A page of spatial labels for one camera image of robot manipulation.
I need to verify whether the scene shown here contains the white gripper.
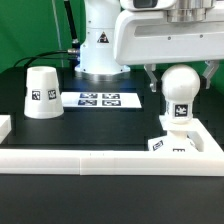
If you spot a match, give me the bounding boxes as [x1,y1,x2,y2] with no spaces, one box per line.
[114,0,224,92]

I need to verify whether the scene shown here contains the white lamp bulb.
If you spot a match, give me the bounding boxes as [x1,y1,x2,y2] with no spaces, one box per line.
[162,65,200,124]

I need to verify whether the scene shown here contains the white lamp base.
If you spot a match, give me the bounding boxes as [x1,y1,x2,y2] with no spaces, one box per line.
[148,115,198,152]

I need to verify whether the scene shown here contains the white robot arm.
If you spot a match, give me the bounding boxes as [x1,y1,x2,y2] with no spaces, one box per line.
[76,0,224,91]

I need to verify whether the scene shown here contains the white lamp shade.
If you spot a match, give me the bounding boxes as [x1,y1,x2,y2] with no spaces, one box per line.
[24,66,64,119]

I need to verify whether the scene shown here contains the white marker sheet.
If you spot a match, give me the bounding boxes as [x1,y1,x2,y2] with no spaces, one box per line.
[61,92,141,108]

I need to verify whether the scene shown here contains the white fence wall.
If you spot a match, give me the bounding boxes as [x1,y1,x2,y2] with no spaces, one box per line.
[0,118,224,176]

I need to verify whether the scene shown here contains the black cable with connector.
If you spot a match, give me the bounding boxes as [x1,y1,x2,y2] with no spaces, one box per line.
[13,48,80,68]

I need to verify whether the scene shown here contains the grey thin cable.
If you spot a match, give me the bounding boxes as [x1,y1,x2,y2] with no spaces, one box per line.
[51,0,65,68]

